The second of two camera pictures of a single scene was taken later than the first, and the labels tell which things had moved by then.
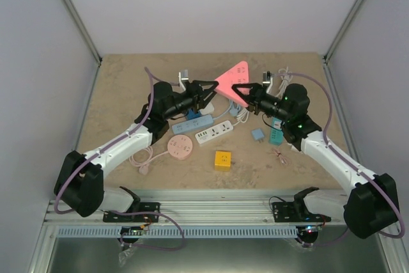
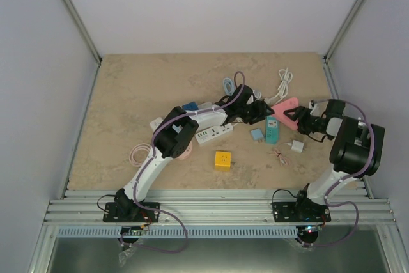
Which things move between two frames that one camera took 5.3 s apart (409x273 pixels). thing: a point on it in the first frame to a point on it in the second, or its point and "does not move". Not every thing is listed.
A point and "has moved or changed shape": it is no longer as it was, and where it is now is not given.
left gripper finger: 206,97 to 260,118
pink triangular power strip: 238,75 has moved or changed shape
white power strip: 213,132 does not move
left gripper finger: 215,84 to 268,110
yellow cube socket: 223,160 does not move
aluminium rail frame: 201,208 does not move
